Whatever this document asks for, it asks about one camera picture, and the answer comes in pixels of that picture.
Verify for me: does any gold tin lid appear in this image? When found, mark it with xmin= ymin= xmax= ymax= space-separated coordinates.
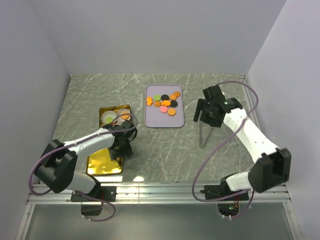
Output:
xmin=86 ymin=148 xmax=123 ymax=176

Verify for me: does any orange dotted round cookie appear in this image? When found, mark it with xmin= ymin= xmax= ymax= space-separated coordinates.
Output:
xmin=120 ymin=112 xmax=131 ymax=120

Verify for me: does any green round cookie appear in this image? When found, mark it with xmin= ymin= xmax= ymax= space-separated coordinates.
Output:
xmin=153 ymin=94 xmax=161 ymax=101
xmin=104 ymin=116 xmax=114 ymax=124

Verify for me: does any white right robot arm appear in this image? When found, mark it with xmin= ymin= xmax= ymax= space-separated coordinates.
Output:
xmin=193 ymin=84 xmax=292 ymax=201

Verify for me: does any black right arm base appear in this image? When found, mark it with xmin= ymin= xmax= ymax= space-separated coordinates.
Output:
xmin=200 ymin=185 xmax=250 ymax=218

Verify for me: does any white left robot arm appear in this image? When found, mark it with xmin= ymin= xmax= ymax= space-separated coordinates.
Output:
xmin=28 ymin=120 xmax=137 ymax=201

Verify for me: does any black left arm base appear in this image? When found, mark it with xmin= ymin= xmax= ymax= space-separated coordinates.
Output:
xmin=70 ymin=186 xmax=117 ymax=219

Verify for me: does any orange round cookie back right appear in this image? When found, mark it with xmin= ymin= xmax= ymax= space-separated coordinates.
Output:
xmin=173 ymin=91 xmax=181 ymax=98

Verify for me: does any black sandwich cookie right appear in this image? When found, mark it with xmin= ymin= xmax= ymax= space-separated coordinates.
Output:
xmin=170 ymin=100 xmax=178 ymax=108

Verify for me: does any black sandwich cookie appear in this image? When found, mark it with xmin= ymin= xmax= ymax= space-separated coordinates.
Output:
xmin=170 ymin=100 xmax=178 ymax=108
xmin=161 ymin=94 xmax=170 ymax=101

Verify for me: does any white paper cup back right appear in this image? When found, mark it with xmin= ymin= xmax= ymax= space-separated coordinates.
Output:
xmin=116 ymin=108 xmax=131 ymax=123

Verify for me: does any white paper cup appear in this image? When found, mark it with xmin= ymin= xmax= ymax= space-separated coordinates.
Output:
xmin=116 ymin=108 xmax=131 ymax=123
xmin=100 ymin=110 xmax=117 ymax=125

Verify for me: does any orange round cookie front right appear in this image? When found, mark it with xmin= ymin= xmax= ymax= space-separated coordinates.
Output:
xmin=167 ymin=108 xmax=177 ymax=116

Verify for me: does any white paper cup back left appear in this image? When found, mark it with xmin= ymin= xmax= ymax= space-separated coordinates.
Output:
xmin=100 ymin=110 xmax=117 ymax=125

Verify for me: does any black sandwich cookie back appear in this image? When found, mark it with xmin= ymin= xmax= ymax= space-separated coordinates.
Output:
xmin=161 ymin=94 xmax=170 ymax=101

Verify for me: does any pink round cookie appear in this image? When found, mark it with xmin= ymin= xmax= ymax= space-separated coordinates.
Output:
xmin=160 ymin=105 xmax=168 ymax=113

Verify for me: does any gold cookie tin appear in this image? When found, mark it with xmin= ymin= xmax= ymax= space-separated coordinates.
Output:
xmin=98 ymin=104 xmax=132 ymax=128

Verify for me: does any lilac plastic tray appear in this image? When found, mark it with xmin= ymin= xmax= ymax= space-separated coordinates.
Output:
xmin=144 ymin=84 xmax=185 ymax=128

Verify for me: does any orange swirl cookie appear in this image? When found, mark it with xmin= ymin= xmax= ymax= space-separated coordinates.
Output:
xmin=154 ymin=101 xmax=162 ymax=108

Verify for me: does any orange flower cookie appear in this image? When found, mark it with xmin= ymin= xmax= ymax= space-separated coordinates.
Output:
xmin=146 ymin=96 xmax=153 ymax=107

